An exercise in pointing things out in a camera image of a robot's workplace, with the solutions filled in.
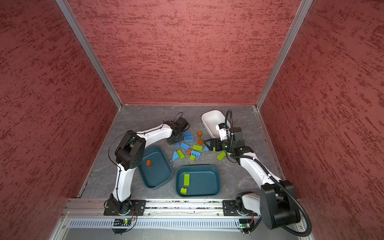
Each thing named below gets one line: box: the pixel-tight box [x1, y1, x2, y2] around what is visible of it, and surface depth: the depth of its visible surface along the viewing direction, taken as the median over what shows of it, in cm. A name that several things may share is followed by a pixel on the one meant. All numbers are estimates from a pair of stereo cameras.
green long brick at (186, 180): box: [183, 174, 191, 187], surface depth 85 cm
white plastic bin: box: [201, 109, 232, 139], surface depth 112 cm
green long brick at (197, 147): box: [192, 145, 203, 151], surface depth 99 cm
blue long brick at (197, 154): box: [191, 150, 202, 159], surface depth 94 cm
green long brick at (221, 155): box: [216, 151, 226, 161], surface depth 94 cm
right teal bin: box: [175, 165, 222, 198], surface depth 84 cm
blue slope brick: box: [172, 151, 179, 162], surface depth 92 cm
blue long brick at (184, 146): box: [179, 142, 191, 150], surface depth 99 cm
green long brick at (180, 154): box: [176, 149, 186, 160], surface depth 94 cm
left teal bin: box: [138, 146, 173, 190], surface depth 88 cm
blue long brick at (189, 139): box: [184, 136, 194, 142], surface depth 102 cm
